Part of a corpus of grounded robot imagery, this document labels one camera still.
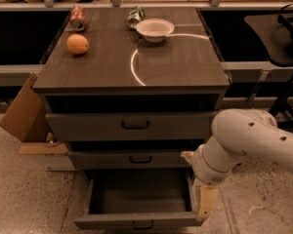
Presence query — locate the brown cardboard box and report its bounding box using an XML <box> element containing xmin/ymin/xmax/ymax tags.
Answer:
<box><xmin>0</xmin><ymin>73</ymin><xmax>76</xmax><ymax>173</ymax></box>

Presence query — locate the white bowl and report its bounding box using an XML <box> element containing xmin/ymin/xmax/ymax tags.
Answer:
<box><xmin>136</xmin><ymin>19</ymin><xmax>175</xmax><ymax>43</ymax></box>

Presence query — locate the orange fruit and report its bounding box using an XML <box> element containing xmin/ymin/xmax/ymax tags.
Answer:
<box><xmin>66</xmin><ymin>34</ymin><xmax>89</xmax><ymax>55</ymax></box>

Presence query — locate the grey bottom drawer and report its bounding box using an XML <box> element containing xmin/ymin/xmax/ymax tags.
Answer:
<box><xmin>74</xmin><ymin>168</ymin><xmax>202</xmax><ymax>230</ymax></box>

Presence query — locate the red soda can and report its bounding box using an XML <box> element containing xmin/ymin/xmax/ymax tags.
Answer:
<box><xmin>69</xmin><ymin>6</ymin><xmax>88</xmax><ymax>31</ymax></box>

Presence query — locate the grey top drawer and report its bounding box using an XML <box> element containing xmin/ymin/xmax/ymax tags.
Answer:
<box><xmin>46</xmin><ymin>112</ymin><xmax>212</xmax><ymax>141</ymax></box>

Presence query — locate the grey drawer cabinet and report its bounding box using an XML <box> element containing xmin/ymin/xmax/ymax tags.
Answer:
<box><xmin>32</xmin><ymin>6</ymin><xmax>231</xmax><ymax>184</ymax></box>

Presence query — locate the grey drawer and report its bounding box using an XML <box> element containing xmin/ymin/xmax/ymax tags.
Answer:
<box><xmin>74</xmin><ymin>168</ymin><xmax>202</xmax><ymax>230</ymax></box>
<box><xmin>68</xmin><ymin>149</ymin><xmax>189</xmax><ymax>170</ymax></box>
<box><xmin>46</xmin><ymin>112</ymin><xmax>212</xmax><ymax>141</ymax></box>

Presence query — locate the green soda can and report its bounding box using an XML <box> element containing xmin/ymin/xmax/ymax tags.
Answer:
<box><xmin>127</xmin><ymin>6</ymin><xmax>146</xmax><ymax>29</ymax></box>

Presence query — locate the grey middle drawer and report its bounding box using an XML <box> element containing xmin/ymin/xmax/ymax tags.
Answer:
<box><xmin>68</xmin><ymin>149</ymin><xmax>189</xmax><ymax>170</ymax></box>

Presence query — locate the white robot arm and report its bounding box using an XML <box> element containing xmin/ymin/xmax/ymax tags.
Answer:
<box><xmin>181</xmin><ymin>109</ymin><xmax>293</xmax><ymax>220</ymax></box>

